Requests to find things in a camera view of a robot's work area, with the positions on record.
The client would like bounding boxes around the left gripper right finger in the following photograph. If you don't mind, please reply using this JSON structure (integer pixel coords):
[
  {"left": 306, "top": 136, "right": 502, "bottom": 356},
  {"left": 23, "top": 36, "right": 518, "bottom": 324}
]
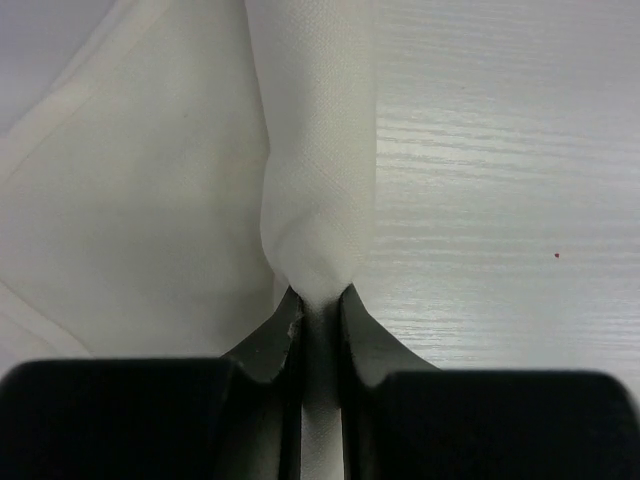
[{"left": 339, "top": 287, "right": 639, "bottom": 479}]

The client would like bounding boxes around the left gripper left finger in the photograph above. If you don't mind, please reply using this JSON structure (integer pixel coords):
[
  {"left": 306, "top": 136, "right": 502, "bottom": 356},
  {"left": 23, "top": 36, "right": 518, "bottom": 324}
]
[{"left": 1, "top": 291, "right": 303, "bottom": 479}]

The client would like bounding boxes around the white cloth napkin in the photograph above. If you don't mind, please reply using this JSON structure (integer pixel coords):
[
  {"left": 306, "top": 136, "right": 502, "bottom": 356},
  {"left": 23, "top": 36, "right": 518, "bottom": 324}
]
[{"left": 1, "top": 1, "right": 376, "bottom": 479}]

